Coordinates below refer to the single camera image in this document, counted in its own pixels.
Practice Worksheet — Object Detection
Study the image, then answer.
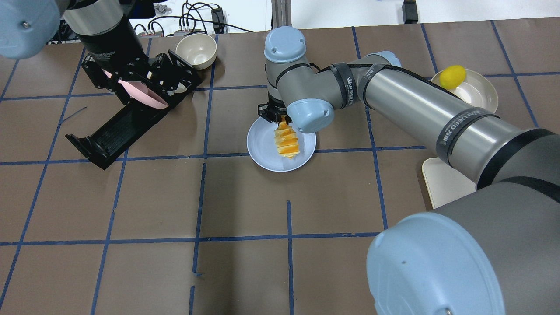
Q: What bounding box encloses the cream deep bowl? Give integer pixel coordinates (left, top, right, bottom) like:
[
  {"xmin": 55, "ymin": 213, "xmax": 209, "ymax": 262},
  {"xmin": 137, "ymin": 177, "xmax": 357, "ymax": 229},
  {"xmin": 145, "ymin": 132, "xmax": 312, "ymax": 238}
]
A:
[{"xmin": 175, "ymin": 33, "xmax": 217, "ymax": 70}]

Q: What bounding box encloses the pink plate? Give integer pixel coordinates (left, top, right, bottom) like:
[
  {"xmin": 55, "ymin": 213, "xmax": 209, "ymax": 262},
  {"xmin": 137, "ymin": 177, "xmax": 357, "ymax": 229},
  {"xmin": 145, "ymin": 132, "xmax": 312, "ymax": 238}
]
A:
[{"xmin": 117, "ymin": 79, "xmax": 169, "ymax": 109}]

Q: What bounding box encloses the white shallow bowl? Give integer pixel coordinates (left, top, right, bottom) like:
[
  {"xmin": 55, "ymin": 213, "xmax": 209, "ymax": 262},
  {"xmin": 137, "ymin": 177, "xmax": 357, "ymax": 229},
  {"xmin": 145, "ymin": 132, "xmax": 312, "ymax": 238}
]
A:
[{"xmin": 431, "ymin": 69, "xmax": 498, "ymax": 113}]

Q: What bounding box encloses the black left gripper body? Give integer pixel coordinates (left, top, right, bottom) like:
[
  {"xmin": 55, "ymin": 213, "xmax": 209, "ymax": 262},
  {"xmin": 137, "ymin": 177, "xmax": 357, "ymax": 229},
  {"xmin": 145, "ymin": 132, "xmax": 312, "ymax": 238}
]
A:
[{"xmin": 81, "ymin": 20, "xmax": 149, "ymax": 77}]

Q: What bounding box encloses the blue plate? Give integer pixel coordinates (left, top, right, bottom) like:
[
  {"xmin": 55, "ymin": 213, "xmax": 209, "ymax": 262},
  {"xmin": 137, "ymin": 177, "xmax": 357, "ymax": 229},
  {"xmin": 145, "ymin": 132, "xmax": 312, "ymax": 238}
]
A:
[{"xmin": 246, "ymin": 118, "xmax": 317, "ymax": 173}]

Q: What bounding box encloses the black dish rack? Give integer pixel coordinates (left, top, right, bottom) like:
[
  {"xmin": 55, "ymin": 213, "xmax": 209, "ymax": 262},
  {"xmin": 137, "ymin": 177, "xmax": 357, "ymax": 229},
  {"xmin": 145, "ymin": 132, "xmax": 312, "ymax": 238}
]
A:
[{"xmin": 66, "ymin": 68, "xmax": 202, "ymax": 169}]

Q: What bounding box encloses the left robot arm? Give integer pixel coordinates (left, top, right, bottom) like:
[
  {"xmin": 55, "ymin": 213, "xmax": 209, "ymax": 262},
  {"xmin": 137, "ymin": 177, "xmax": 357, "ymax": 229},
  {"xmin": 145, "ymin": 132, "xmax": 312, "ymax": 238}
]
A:
[{"xmin": 1, "ymin": 0, "xmax": 200, "ymax": 105}]

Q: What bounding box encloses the black adapter on table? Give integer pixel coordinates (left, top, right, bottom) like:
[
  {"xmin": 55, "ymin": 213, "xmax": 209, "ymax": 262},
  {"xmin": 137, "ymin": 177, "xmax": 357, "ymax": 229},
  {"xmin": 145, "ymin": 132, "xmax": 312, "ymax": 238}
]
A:
[{"xmin": 402, "ymin": 0, "xmax": 419, "ymax": 24}]

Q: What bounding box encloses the yellow lemon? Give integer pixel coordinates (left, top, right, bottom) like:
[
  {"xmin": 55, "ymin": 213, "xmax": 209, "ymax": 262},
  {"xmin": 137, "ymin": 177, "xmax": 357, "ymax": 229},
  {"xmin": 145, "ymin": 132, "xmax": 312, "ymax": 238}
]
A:
[{"xmin": 439, "ymin": 65, "xmax": 467, "ymax": 90}]

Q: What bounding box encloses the orange striped bread roll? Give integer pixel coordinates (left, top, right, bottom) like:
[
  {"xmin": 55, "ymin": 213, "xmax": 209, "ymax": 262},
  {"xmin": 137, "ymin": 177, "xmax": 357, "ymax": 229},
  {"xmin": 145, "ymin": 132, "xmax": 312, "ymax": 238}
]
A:
[{"xmin": 274, "ymin": 115, "xmax": 300, "ymax": 159}]

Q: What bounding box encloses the white rectangular tray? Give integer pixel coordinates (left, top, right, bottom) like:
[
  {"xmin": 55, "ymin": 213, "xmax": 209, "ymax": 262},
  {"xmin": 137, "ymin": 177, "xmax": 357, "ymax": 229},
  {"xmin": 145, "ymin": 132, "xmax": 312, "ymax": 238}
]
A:
[{"xmin": 421, "ymin": 157, "xmax": 476, "ymax": 209}]

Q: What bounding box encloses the aluminium frame post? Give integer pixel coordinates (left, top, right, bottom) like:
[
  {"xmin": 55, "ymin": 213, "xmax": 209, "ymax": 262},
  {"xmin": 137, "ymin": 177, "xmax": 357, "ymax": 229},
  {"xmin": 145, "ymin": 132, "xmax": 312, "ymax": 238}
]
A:
[{"xmin": 271, "ymin": 0, "xmax": 292, "ymax": 29}]

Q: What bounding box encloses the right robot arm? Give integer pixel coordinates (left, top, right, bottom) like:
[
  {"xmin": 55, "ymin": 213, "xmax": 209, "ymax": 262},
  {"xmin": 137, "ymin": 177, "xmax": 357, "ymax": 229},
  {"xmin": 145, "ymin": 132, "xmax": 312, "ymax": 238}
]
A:
[{"xmin": 259, "ymin": 26, "xmax": 560, "ymax": 315}]

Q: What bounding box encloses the black cable bundle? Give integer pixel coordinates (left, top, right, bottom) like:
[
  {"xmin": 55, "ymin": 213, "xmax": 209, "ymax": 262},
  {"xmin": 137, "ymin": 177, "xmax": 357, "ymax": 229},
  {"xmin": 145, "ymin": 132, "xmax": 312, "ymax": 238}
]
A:
[{"xmin": 133, "ymin": 2, "xmax": 254, "ymax": 38}]

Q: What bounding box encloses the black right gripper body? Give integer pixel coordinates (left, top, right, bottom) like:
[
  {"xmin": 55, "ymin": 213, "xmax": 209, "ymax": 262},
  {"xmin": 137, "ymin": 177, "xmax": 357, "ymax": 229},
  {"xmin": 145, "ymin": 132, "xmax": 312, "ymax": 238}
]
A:
[{"xmin": 257, "ymin": 101, "xmax": 288, "ymax": 124}]

